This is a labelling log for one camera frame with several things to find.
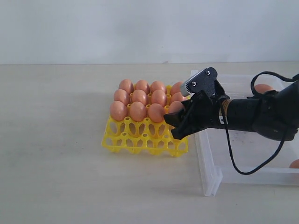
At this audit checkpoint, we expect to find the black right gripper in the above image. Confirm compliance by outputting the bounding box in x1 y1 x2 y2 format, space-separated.
164 80 230 140

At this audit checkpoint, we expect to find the brown egg second row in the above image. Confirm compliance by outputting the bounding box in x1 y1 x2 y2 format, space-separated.
168 101 185 113

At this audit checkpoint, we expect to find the brown egg back row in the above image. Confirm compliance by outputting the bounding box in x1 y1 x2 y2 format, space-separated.
170 92 187 104

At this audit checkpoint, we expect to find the brown egg packed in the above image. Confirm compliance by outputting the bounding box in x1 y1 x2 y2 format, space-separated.
119 79 134 94
150 81 167 94
170 81 184 95
135 80 150 94

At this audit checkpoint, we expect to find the yellow plastic egg tray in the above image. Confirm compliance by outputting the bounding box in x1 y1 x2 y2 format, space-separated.
100 84 190 157

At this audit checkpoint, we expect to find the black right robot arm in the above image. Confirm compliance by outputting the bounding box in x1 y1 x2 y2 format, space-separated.
164 68 299 141

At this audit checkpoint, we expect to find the clear plastic bin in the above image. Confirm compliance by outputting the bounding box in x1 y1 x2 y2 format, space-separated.
190 69 299 197

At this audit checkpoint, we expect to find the black camera cable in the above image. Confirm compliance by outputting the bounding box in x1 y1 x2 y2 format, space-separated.
224 71 299 175

